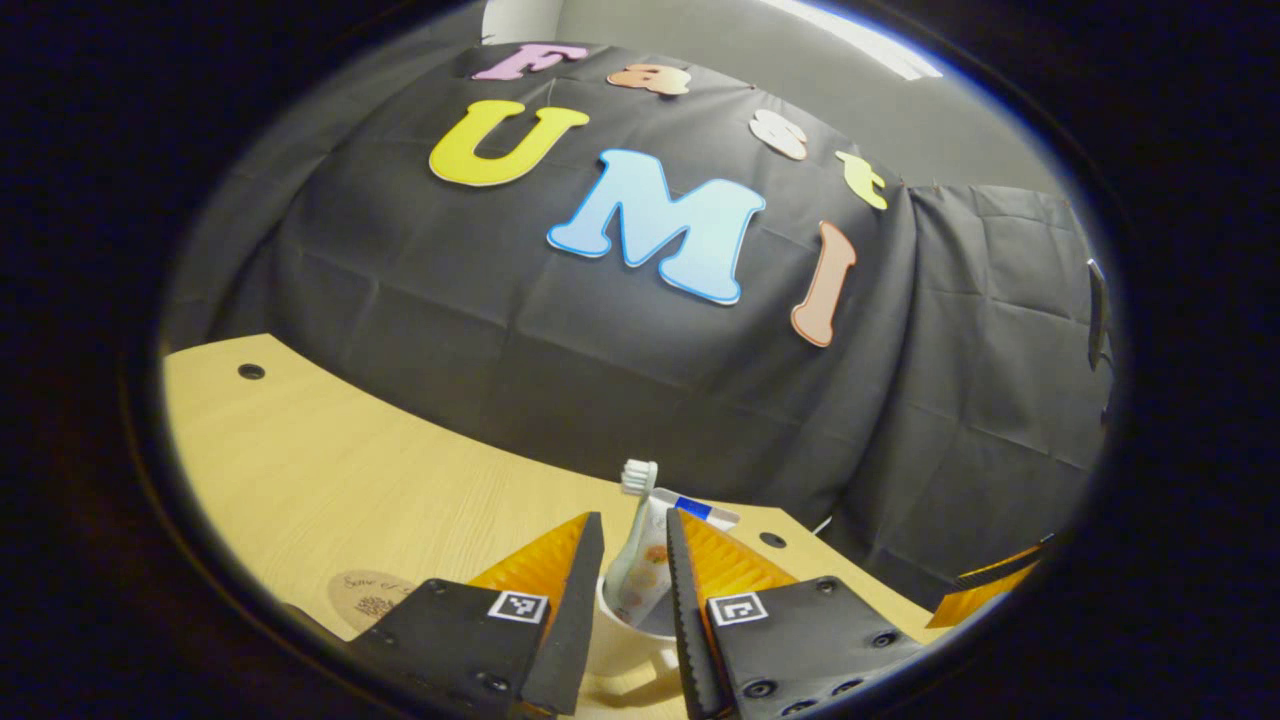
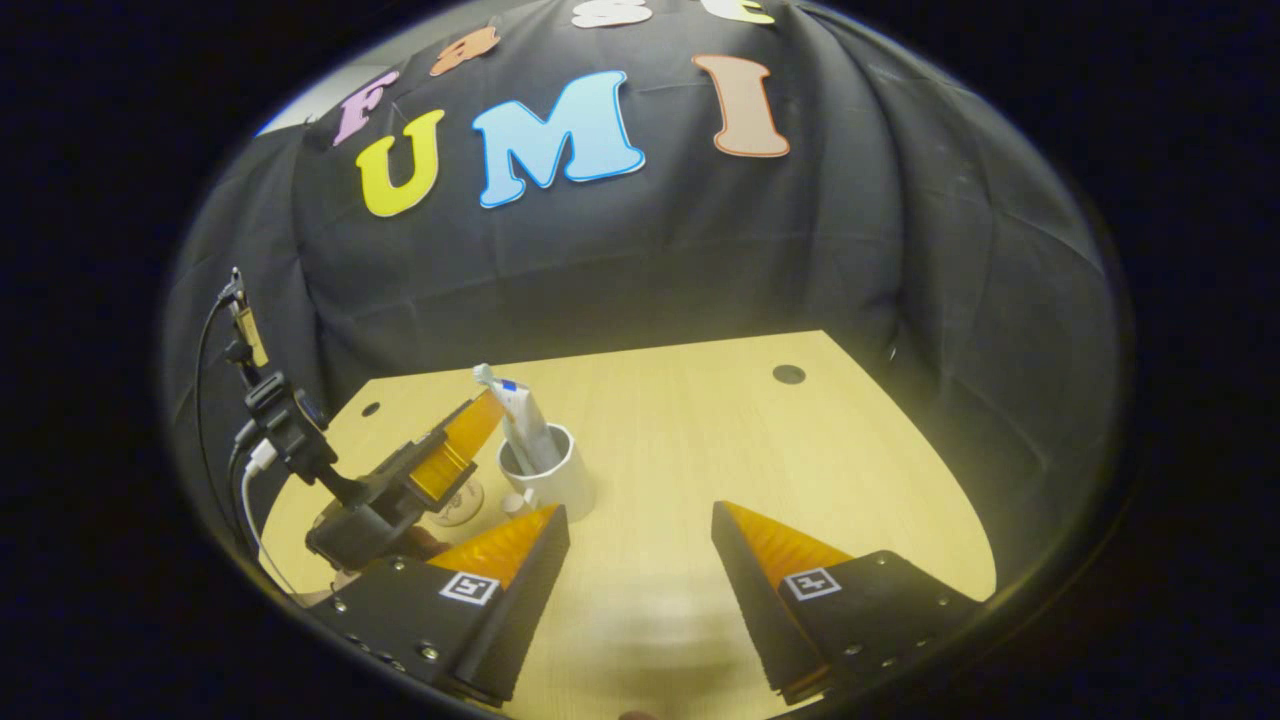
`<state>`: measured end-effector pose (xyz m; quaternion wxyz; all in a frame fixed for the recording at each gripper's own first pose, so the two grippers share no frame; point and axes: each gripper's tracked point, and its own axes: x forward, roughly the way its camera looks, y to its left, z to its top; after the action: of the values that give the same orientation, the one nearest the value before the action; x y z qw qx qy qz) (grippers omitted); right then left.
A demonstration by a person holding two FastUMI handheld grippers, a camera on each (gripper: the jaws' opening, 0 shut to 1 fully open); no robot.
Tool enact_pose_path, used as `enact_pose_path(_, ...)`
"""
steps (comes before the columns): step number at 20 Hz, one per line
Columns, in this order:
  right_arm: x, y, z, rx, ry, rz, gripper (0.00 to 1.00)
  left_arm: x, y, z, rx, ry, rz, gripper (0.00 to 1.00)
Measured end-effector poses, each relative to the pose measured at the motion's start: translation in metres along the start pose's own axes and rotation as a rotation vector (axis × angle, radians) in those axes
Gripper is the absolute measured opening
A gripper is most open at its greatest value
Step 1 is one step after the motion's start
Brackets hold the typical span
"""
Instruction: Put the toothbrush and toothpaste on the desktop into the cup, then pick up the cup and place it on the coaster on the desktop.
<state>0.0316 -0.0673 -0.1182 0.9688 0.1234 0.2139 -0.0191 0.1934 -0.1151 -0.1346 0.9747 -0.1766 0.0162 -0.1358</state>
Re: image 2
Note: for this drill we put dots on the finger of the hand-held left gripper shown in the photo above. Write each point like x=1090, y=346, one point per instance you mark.
x=460, y=445

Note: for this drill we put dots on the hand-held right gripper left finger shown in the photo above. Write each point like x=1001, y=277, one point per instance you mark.
x=520, y=610

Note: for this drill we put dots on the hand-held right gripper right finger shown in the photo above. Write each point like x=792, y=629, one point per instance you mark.
x=755, y=610

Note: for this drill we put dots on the round wooden coaster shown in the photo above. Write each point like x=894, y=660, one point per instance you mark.
x=462, y=508

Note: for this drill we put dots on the white toothbrush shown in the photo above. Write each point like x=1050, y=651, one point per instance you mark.
x=483, y=376

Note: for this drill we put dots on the white toothpaste tube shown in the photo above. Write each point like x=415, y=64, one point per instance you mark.
x=538, y=430

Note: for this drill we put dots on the white cup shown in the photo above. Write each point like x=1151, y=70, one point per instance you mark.
x=570, y=485

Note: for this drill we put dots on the light wooden desktop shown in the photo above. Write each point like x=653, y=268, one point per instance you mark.
x=700, y=440

